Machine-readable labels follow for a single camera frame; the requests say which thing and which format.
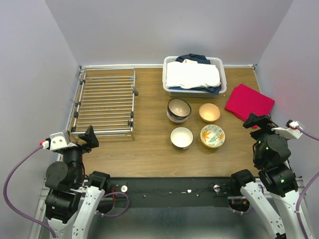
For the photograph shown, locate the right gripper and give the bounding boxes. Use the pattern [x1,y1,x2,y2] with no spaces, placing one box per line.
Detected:
[243,111,291,164]

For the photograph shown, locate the white floral bowl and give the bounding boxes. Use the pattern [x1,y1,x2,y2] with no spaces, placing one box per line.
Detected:
[200,124,225,145]

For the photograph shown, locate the beige flower pattern bowl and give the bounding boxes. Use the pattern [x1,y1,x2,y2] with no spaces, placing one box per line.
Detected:
[199,103,220,122]

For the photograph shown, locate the teal white bowl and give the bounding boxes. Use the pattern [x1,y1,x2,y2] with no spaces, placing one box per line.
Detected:
[170,127,193,149]

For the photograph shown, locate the dark blue floral bowl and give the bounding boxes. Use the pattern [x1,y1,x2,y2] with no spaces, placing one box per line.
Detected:
[167,98,191,120]

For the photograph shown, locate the plain beige bowl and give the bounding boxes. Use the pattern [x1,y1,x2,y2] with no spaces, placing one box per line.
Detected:
[167,113,188,121]

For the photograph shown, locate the yellow dotted white bowl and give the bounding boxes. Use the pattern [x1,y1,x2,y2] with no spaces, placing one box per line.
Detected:
[204,143,222,149]

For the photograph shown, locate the red glossy bowl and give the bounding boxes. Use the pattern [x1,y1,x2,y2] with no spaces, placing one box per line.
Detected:
[170,119,185,125]

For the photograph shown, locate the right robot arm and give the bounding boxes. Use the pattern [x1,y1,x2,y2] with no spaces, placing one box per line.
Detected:
[229,113,307,239]

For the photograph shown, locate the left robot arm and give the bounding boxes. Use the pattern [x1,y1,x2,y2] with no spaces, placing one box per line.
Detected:
[41,126,111,239]

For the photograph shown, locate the red folded cloth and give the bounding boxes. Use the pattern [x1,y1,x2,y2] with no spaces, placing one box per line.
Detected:
[225,84,275,121]

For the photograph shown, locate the dark blue cloth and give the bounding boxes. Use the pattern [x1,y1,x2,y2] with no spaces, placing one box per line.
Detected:
[163,53,222,95]

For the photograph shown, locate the white plastic laundry basket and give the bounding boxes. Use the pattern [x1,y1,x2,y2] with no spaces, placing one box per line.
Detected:
[162,55,227,98]

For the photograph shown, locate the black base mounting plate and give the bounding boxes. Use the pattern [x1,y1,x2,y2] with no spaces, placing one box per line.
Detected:
[97,177,250,216]

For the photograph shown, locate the white folded cloth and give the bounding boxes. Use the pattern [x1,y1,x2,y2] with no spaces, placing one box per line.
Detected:
[165,61,221,89]

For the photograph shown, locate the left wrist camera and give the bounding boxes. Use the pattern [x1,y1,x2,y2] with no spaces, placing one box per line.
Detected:
[39,131,77,152]

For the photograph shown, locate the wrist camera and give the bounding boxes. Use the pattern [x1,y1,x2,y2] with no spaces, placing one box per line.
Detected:
[39,131,77,152]
[271,120,305,140]

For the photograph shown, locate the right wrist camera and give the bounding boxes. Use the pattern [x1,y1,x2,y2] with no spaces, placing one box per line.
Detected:
[271,120,305,140]

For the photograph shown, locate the metal wire dish rack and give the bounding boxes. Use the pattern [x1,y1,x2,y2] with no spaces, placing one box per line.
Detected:
[70,67,139,138]

